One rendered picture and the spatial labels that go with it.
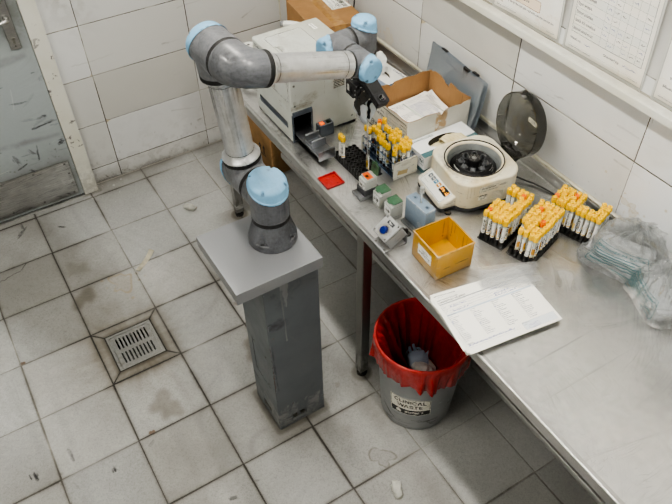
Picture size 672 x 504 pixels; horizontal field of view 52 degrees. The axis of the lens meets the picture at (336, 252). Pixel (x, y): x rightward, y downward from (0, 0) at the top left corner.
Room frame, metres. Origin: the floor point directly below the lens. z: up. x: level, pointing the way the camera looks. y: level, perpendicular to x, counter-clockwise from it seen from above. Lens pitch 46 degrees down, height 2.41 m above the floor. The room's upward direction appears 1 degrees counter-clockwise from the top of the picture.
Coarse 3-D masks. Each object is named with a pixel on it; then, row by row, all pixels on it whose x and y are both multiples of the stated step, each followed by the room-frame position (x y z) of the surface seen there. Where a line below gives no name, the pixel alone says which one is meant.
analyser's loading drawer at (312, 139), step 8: (296, 128) 2.10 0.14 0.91; (304, 128) 2.10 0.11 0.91; (304, 136) 2.05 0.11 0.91; (312, 136) 2.03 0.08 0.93; (320, 136) 2.03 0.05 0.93; (312, 144) 1.98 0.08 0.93; (320, 144) 1.99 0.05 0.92; (320, 152) 1.93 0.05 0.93; (328, 152) 1.95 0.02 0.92; (320, 160) 1.93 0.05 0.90
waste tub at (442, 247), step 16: (432, 224) 1.52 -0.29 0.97; (448, 224) 1.55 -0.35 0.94; (416, 240) 1.47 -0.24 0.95; (432, 240) 1.52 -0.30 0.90; (448, 240) 1.54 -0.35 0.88; (464, 240) 1.47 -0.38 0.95; (416, 256) 1.47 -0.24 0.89; (432, 256) 1.40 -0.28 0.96; (448, 256) 1.39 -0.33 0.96; (464, 256) 1.42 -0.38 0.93; (432, 272) 1.39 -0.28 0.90; (448, 272) 1.40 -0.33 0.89
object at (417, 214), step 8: (416, 192) 1.66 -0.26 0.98; (408, 200) 1.63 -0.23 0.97; (416, 200) 1.62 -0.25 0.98; (424, 200) 1.62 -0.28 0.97; (408, 208) 1.63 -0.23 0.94; (416, 208) 1.60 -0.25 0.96; (424, 208) 1.59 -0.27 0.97; (432, 208) 1.59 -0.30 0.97; (408, 216) 1.63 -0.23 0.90; (416, 216) 1.60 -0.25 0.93; (424, 216) 1.57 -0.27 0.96; (432, 216) 1.58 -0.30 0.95; (408, 224) 1.61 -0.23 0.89; (416, 224) 1.59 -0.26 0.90; (424, 224) 1.56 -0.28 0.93
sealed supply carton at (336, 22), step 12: (288, 0) 2.83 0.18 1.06; (300, 0) 2.83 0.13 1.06; (312, 0) 2.82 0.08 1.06; (324, 0) 2.82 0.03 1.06; (336, 0) 2.82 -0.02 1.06; (288, 12) 2.81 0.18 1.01; (300, 12) 2.72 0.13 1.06; (312, 12) 2.72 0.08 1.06; (324, 12) 2.71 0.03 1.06; (336, 12) 2.71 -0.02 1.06; (348, 12) 2.72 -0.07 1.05; (336, 24) 2.61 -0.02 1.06; (348, 24) 2.62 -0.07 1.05
